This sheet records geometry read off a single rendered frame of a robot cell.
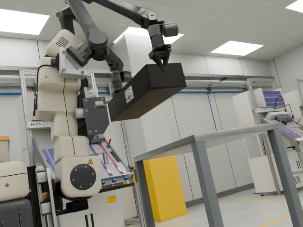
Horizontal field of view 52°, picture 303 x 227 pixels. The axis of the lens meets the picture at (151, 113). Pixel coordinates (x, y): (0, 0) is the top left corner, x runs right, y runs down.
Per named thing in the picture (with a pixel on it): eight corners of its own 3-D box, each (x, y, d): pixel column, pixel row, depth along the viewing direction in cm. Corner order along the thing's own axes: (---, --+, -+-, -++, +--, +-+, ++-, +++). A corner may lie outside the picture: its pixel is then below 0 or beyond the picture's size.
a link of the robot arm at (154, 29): (146, 29, 138) (148, 23, 133) (161, 27, 140) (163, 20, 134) (149, 43, 137) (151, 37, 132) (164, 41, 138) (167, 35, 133)
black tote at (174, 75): (110, 121, 177) (107, 103, 179) (138, 118, 185) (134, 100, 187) (151, 89, 127) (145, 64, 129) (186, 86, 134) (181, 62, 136)
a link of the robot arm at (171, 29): (145, 26, 144) (146, 11, 137) (169, 23, 146) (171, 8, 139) (152, 45, 138) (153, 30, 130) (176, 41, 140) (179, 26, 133)
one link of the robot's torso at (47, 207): (40, 231, 116) (32, 165, 120) (34, 226, 140) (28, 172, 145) (109, 215, 127) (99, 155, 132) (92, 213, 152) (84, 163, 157)
